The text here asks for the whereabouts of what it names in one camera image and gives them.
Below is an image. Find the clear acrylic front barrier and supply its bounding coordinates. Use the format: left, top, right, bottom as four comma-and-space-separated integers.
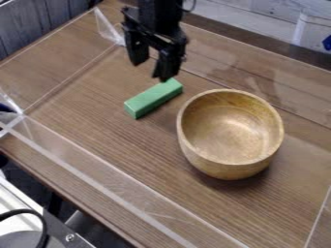
0, 92, 249, 248

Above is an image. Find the grey metal bracket with screw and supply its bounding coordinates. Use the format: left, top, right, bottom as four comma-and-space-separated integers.
43, 210, 96, 248

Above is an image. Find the clear acrylic corner bracket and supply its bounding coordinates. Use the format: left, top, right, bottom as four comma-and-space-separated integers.
94, 8, 126, 47

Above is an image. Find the brown wooden bowl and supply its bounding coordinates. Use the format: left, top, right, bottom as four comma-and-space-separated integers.
176, 89, 285, 180

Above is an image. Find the white container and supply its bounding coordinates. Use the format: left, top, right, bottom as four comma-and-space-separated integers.
293, 9, 331, 54

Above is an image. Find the blue object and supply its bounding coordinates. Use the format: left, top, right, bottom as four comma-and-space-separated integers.
322, 35, 331, 51

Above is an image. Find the green rectangular block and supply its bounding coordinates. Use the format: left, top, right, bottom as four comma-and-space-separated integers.
124, 78, 184, 119

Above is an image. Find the black cable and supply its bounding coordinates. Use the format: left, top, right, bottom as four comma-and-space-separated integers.
0, 208, 51, 248

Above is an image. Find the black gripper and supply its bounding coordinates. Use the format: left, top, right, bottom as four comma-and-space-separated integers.
122, 0, 187, 82

